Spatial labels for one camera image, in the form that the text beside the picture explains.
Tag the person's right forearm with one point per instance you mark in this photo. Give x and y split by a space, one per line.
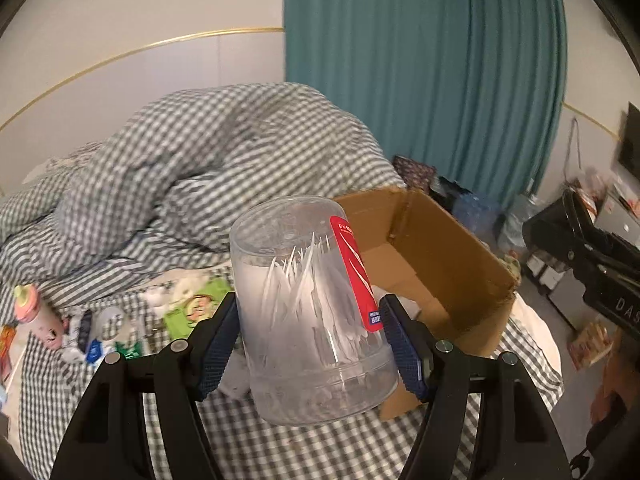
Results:
617 377

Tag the black television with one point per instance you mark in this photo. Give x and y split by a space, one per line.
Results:
631 145

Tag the grey checked duvet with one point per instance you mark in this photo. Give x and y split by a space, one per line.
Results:
200 160

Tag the clear plastic jar red label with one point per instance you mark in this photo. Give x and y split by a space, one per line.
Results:
300 360

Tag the small orange box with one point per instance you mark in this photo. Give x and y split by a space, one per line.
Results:
590 345

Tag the dark patterned bag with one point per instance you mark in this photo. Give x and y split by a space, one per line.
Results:
412 172

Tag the large water jug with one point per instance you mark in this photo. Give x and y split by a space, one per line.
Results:
520 222

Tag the small green packet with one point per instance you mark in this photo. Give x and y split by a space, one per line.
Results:
130 350

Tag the teal curtain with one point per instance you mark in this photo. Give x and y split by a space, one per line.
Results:
425 60

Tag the orange snack packet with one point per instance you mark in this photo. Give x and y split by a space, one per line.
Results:
6 350

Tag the pack of water bottles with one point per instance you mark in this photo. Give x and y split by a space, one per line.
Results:
475 212

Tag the small blue packet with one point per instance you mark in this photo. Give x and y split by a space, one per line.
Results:
95 351

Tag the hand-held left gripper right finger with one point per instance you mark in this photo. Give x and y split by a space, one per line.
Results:
400 345

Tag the cardboard box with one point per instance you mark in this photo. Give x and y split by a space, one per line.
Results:
450 240

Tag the grey cabinet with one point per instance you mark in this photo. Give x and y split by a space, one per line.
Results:
620 215

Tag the white lace cloth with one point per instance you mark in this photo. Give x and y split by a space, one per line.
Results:
180 285

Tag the pink drinking bottle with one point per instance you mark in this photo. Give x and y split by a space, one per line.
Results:
45 325

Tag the green wet wipes pack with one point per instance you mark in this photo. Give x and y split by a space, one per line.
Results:
195 310

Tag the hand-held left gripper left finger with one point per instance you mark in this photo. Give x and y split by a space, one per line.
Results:
220 345

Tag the grey checked bed sheet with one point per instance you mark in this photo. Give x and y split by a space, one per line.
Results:
325 450

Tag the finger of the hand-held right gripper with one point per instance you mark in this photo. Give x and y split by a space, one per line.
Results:
550 235

